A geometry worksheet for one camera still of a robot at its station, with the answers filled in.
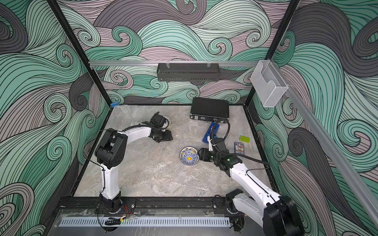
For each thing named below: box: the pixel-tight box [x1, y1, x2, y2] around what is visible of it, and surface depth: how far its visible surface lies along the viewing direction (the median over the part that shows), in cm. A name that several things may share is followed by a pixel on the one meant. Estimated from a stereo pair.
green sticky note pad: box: [239, 135, 251, 144], surface depth 100 cm
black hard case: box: [189, 97, 230, 123], surface depth 116 cm
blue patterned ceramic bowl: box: [179, 146, 200, 166], surface depth 91 cm
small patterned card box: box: [234, 141, 245, 155], surface depth 96 cm
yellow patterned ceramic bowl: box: [161, 115, 172, 130], surface depth 87 cm
